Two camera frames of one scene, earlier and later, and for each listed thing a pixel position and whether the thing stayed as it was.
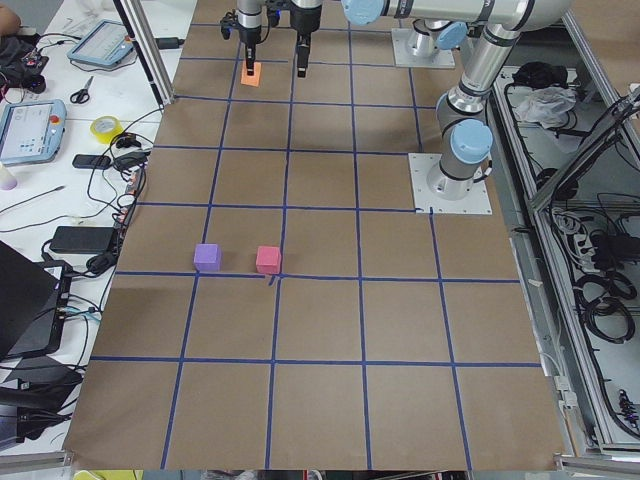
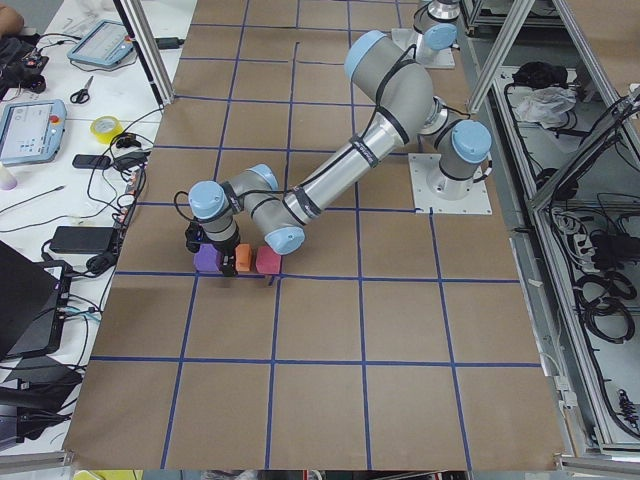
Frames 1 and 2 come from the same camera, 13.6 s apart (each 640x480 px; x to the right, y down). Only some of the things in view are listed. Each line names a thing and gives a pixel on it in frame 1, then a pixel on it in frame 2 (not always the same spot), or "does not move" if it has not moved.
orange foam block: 251,80 -> 243,257
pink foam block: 268,259 does not move
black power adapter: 82,239 does not move
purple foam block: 207,257 does not move
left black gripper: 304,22 -> 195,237
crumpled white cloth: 545,106 does not move
